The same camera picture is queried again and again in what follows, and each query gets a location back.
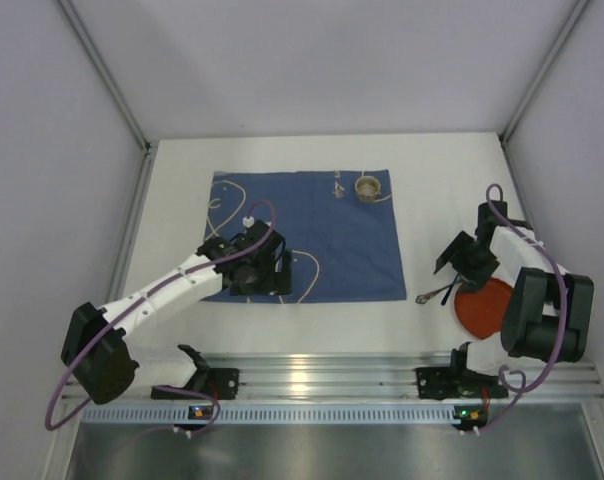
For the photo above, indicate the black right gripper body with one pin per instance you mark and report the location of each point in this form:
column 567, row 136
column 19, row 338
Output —
column 458, row 251

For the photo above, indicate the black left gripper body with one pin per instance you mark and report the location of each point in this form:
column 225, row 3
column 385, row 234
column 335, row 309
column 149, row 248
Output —
column 282, row 267

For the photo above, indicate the orange plastic plate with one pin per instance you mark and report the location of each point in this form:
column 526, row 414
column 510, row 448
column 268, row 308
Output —
column 481, row 312

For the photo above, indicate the blue cloth placemat gold print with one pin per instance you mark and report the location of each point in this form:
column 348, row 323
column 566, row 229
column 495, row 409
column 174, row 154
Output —
column 344, row 250

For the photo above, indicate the speckled ceramic cup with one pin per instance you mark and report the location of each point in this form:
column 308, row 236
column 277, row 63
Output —
column 367, row 188

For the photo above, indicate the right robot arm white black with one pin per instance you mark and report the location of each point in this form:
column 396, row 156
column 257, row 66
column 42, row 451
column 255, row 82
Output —
column 547, row 315

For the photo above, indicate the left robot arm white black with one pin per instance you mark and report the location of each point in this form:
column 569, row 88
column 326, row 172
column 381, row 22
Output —
column 99, row 346

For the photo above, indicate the blue metal spoon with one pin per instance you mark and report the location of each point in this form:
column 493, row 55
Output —
column 449, row 290

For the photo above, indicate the iridescent purple fork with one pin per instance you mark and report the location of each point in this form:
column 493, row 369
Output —
column 424, row 298

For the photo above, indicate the aluminium front rail base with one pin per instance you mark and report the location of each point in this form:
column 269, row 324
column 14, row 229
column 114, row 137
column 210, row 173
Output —
column 321, row 378

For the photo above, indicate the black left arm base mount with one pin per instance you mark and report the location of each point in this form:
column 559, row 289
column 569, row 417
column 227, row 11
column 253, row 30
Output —
column 217, row 382

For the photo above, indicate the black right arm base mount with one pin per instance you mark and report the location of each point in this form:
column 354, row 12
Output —
column 457, row 381

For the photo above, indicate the slotted grey cable duct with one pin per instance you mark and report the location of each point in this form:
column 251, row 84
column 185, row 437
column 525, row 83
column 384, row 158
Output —
column 283, row 414

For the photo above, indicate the aluminium frame rail right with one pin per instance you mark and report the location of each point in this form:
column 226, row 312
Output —
column 560, row 40

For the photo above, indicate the aluminium frame rail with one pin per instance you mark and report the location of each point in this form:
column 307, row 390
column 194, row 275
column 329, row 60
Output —
column 560, row 40
column 82, row 34

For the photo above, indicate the aluminium frame rail left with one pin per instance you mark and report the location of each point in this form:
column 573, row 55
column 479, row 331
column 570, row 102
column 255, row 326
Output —
column 82, row 34

